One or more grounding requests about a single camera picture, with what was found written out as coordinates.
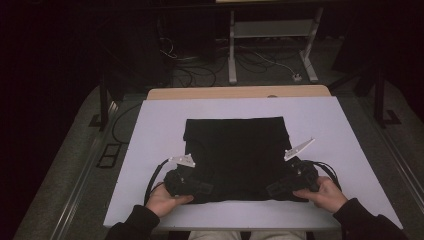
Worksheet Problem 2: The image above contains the tangle of black floor cables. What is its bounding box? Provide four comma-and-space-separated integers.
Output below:
159, 35, 219, 88

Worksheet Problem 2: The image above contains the black metal stand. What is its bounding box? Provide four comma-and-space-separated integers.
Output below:
328, 66, 403, 129
88, 74, 127, 132

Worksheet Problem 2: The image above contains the white table mat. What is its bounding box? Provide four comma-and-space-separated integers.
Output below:
103, 96, 404, 233

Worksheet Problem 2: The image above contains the black looped floor cable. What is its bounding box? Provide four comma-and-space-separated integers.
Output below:
111, 103, 143, 146

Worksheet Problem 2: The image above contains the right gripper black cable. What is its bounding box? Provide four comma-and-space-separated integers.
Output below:
311, 160, 343, 192

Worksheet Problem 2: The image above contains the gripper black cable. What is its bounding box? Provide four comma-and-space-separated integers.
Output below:
311, 160, 343, 192
143, 158, 172, 206

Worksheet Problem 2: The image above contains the white floor cable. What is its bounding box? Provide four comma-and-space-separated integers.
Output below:
239, 46, 298, 78

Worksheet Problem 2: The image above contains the white metal desk frame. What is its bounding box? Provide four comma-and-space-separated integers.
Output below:
228, 6, 325, 84

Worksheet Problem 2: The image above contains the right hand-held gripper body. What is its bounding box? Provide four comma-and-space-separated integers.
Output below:
283, 137, 320, 192

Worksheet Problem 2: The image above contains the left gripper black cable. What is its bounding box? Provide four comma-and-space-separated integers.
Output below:
143, 158, 172, 206

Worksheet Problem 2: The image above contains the black tank top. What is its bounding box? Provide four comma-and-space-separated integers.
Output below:
182, 116, 295, 204

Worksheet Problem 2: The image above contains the person's left hand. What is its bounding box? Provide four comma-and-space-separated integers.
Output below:
145, 182, 195, 218

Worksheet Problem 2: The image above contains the metal floor rail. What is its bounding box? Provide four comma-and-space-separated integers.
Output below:
49, 99, 120, 240
383, 133, 424, 214

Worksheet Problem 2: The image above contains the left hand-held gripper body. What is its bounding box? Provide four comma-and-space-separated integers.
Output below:
163, 153, 201, 198

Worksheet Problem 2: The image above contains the person's right leg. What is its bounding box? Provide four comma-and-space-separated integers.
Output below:
249, 230, 308, 240

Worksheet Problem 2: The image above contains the black floor socket box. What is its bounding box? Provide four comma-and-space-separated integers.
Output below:
96, 143, 122, 170

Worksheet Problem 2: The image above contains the person's right hand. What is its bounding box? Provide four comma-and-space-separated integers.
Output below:
293, 175, 350, 214

